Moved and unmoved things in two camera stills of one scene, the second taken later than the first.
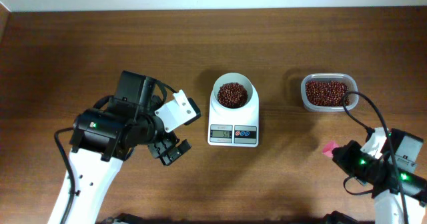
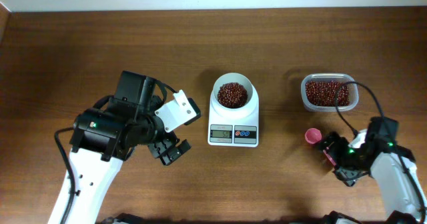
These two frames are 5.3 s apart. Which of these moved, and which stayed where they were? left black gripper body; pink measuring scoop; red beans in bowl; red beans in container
Moved: pink measuring scoop
Stayed: left black gripper body; red beans in bowl; red beans in container
